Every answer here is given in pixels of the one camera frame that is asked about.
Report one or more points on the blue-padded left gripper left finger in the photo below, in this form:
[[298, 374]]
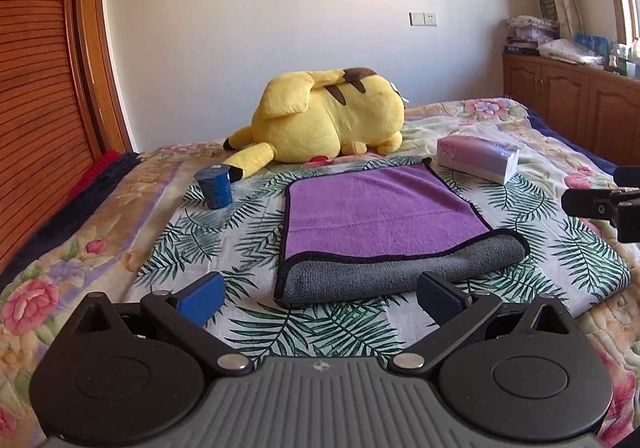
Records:
[[180, 318]]

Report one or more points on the white wall socket plate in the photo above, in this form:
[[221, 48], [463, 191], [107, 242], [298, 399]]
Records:
[[423, 19]]

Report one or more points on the wooden louvered wardrobe door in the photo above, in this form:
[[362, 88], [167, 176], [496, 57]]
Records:
[[60, 110]]

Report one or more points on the wooden low cabinet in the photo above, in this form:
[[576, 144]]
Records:
[[594, 109]]

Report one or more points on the yellow Pikachu plush toy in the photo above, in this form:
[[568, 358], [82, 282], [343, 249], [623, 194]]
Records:
[[304, 115]]

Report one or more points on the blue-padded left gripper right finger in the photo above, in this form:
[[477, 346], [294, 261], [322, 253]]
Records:
[[461, 318]]

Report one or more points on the dark blue cup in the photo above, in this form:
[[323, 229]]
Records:
[[215, 183]]

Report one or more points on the pink tissue pack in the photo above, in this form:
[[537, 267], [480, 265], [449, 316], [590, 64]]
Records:
[[476, 156]]

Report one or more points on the stack of folded linens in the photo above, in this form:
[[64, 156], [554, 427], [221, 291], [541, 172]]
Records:
[[524, 34]]

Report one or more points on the purple and grey towel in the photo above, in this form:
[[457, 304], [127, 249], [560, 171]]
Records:
[[365, 234]]

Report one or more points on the red blanket edge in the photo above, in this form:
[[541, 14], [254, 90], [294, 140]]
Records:
[[99, 166]]

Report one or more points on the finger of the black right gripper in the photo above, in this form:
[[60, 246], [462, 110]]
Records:
[[601, 204]]

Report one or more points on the floral bed quilt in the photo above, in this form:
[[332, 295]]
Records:
[[154, 232]]

